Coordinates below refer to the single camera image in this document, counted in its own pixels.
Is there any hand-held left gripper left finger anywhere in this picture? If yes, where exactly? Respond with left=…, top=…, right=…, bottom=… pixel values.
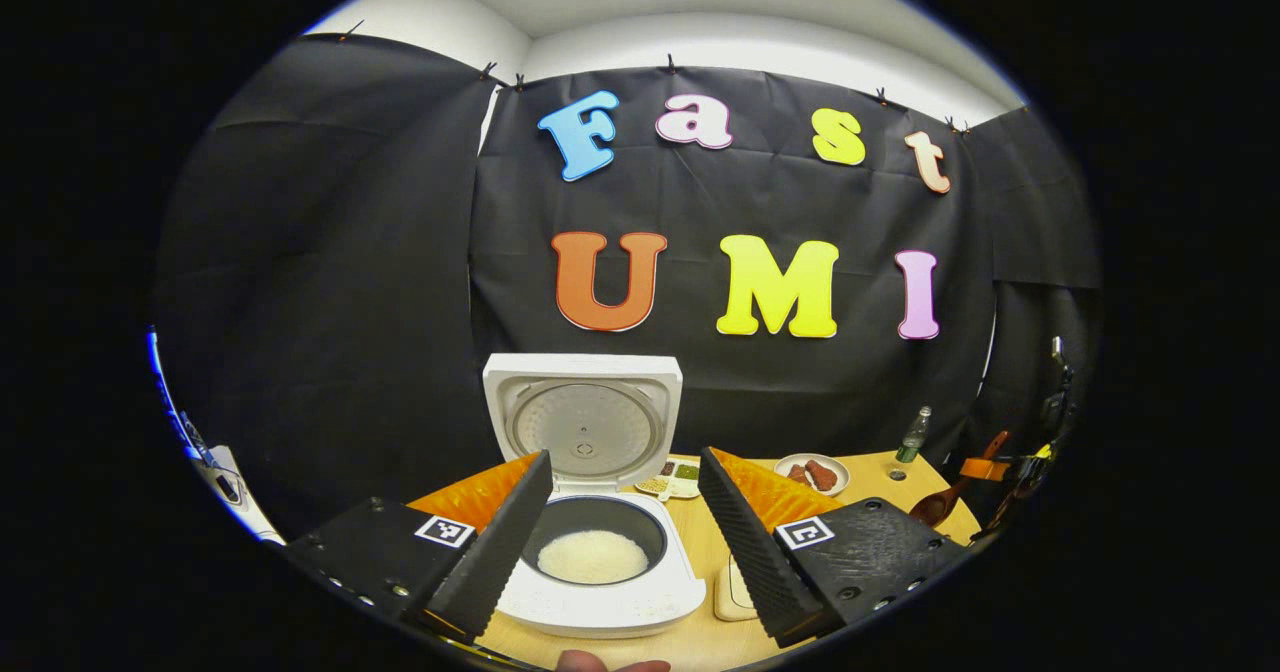
left=283, top=449, right=554, bottom=643

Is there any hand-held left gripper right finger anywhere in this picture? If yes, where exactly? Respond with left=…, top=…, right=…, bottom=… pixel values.
left=697, top=445, right=971, bottom=650

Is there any clear rice container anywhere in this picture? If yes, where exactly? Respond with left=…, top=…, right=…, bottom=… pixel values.
left=713, top=552, right=763, bottom=623

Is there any brown wooden spoon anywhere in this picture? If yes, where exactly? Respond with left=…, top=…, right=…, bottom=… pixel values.
left=908, top=430, right=1011, bottom=528

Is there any white rice pile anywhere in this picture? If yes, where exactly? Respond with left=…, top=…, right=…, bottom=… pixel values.
left=537, top=529, right=649, bottom=585

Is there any white rice cooker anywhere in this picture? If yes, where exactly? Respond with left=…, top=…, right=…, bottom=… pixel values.
left=482, top=353, right=707, bottom=639

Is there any green label water bottle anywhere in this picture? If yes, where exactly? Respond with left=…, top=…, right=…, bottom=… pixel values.
left=888, top=406, right=933, bottom=482

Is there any white divided condiment dish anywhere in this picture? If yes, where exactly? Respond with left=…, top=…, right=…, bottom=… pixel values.
left=635, top=459, right=703, bottom=501

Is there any white round plate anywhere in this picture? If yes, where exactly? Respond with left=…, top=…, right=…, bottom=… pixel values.
left=773, top=453, right=851, bottom=498

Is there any white panel with blue edge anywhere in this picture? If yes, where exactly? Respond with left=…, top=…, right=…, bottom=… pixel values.
left=146, top=324, right=287, bottom=547

